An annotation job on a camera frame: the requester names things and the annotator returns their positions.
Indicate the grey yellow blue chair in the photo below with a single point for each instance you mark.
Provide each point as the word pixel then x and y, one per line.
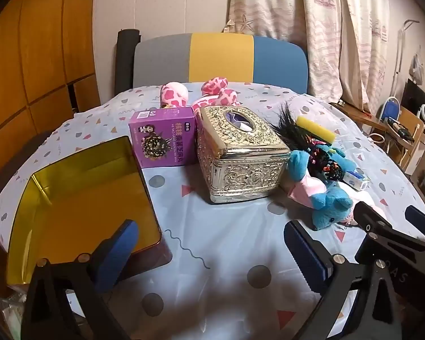
pixel 219 56

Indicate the black monitor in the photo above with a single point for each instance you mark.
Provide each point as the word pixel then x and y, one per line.
pixel 414 95

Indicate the white pole stand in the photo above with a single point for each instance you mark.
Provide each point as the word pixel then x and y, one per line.
pixel 400 53

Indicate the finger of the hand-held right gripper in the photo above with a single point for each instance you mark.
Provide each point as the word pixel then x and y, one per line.
pixel 373 217
pixel 423 223

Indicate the ornate silver tissue box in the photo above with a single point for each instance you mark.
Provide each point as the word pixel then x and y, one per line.
pixel 241 156

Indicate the gold metal tin box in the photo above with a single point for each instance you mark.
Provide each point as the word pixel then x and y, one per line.
pixel 74 184

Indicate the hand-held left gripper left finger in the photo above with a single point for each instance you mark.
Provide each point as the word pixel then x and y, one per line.
pixel 117 251

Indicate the patterned plastic tablecloth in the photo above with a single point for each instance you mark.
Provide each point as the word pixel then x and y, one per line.
pixel 233 241

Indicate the wooden side table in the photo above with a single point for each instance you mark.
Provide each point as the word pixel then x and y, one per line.
pixel 357 115

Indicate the wooden wardrobe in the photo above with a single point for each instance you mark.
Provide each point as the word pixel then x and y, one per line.
pixel 39 60

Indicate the clear plastic bag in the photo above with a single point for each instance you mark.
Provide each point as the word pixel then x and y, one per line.
pixel 12 311

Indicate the black feather beaded toy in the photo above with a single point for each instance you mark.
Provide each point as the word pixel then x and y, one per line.
pixel 326 164

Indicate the purple cardboard box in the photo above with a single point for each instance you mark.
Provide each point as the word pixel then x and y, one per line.
pixel 163 138

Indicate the yellow sponge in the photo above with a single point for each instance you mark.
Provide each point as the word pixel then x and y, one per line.
pixel 315 127

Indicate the blue back folding chair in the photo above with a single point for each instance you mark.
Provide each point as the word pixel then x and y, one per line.
pixel 391 109

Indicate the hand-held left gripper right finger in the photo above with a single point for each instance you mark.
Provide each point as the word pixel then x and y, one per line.
pixel 306 258

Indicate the ship print curtain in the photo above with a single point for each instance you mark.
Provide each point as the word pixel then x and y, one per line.
pixel 287 14

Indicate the white hanging bag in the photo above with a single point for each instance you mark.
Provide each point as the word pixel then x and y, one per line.
pixel 416 69

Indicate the small blue pink plush toy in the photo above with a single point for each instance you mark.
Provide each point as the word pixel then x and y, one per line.
pixel 299 163

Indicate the blue white tissue packet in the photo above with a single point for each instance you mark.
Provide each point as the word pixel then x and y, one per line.
pixel 354 182

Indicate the pink spotted plush toy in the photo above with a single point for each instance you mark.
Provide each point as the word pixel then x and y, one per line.
pixel 175 95

